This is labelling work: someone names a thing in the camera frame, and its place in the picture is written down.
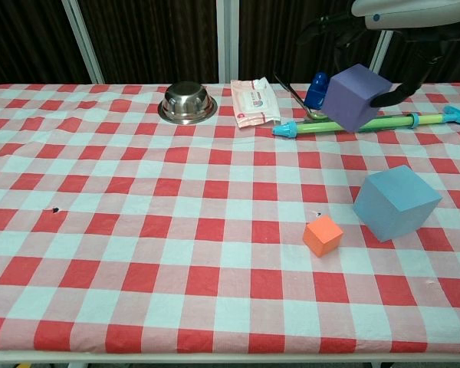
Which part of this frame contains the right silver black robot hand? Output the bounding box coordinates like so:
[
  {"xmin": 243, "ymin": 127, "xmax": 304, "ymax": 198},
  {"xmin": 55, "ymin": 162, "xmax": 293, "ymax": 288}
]
[{"xmin": 297, "ymin": 0, "xmax": 460, "ymax": 108}]

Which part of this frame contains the purple foam cube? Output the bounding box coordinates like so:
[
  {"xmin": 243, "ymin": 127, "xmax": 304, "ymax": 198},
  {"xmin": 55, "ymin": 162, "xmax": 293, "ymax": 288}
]
[{"xmin": 320, "ymin": 64, "xmax": 393, "ymax": 134}]

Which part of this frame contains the small orange foam cube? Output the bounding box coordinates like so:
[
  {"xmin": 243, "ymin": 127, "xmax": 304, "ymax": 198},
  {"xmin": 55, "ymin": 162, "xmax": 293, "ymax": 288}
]
[{"xmin": 302, "ymin": 215, "xmax": 344, "ymax": 258}]

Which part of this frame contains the dark brown curtain panel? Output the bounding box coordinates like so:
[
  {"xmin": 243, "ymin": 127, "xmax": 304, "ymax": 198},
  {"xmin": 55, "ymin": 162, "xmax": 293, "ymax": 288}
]
[
  {"xmin": 78, "ymin": 0, "xmax": 219, "ymax": 84},
  {"xmin": 237, "ymin": 0, "xmax": 384, "ymax": 84},
  {"xmin": 383, "ymin": 32, "xmax": 460, "ymax": 84},
  {"xmin": 0, "ymin": 0, "xmax": 91, "ymax": 88}
]

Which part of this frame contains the dark blue toy brick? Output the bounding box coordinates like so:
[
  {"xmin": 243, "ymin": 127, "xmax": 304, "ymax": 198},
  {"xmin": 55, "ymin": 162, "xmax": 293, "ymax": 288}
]
[{"xmin": 304, "ymin": 71, "xmax": 333, "ymax": 109}]

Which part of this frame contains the metal spoon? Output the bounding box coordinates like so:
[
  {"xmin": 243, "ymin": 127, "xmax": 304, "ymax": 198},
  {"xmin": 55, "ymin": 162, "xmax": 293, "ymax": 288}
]
[{"xmin": 273, "ymin": 73, "xmax": 330, "ymax": 122}]

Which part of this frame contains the green and teal toy pump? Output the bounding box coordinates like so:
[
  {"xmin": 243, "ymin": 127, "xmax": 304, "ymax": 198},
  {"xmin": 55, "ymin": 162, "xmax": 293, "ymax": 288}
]
[{"xmin": 271, "ymin": 106, "xmax": 460, "ymax": 140}]

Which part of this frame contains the pink white wet wipes pack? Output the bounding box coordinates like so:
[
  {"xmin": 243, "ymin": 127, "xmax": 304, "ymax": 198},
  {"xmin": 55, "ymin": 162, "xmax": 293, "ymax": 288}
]
[{"xmin": 229, "ymin": 77, "xmax": 281, "ymax": 130}]

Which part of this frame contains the large blue foam cube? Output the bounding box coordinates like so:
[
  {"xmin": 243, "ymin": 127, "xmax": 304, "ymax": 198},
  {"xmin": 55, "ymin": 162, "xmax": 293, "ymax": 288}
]
[{"xmin": 353, "ymin": 165, "xmax": 443, "ymax": 243}]

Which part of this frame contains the upturned stainless steel bowl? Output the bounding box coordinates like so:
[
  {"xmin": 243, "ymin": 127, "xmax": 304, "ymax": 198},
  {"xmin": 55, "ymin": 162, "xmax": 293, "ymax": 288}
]
[{"xmin": 157, "ymin": 81, "xmax": 219, "ymax": 125}]

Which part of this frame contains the red white checkered tablecloth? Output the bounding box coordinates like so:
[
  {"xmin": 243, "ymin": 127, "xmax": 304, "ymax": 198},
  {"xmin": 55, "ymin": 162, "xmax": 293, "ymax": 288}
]
[{"xmin": 0, "ymin": 82, "xmax": 460, "ymax": 356}]

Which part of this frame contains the white partition frame post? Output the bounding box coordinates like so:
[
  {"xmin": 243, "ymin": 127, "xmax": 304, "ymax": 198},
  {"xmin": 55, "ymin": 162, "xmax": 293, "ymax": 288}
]
[
  {"xmin": 215, "ymin": 0, "xmax": 241, "ymax": 84},
  {"xmin": 60, "ymin": 0, "xmax": 106, "ymax": 85},
  {"xmin": 369, "ymin": 29, "xmax": 395, "ymax": 74}
]

